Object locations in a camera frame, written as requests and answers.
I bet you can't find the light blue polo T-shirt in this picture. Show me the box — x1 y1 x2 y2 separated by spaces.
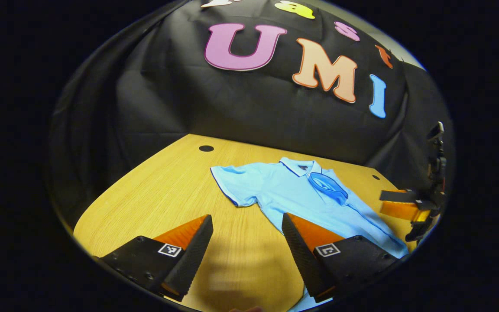
210 157 409 312

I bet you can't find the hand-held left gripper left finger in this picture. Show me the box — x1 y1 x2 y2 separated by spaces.
93 214 214 302

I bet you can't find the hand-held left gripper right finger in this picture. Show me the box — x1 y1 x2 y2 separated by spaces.
282 212 406 304

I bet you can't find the black backdrop cloth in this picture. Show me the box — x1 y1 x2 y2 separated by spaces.
49 0 454 226

